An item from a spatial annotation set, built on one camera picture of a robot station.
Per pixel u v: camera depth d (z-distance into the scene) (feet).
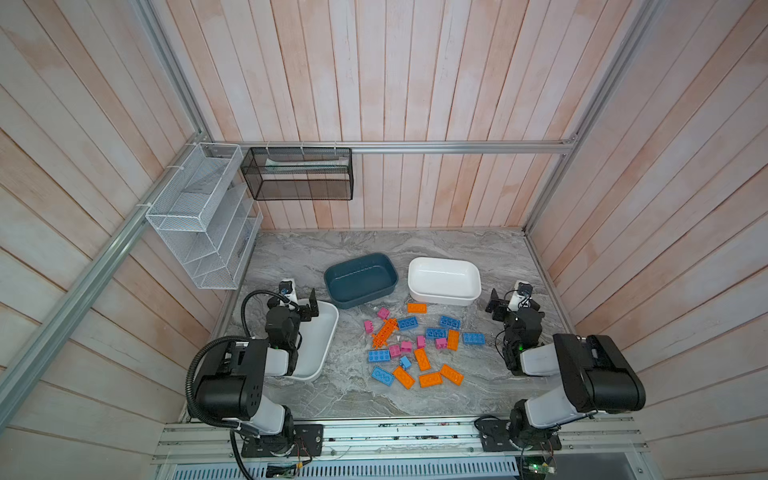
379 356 2.81
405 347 2.89
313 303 2.86
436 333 2.96
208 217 2.34
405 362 2.76
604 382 1.48
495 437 2.40
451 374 2.77
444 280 3.51
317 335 2.96
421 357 2.87
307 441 2.40
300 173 3.44
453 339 2.96
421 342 2.90
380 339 2.91
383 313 3.12
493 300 2.76
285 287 2.51
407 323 3.04
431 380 2.74
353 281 3.52
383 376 2.75
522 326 2.26
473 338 2.90
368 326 3.04
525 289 2.52
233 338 1.72
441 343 2.89
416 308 3.21
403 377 2.74
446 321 3.05
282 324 2.25
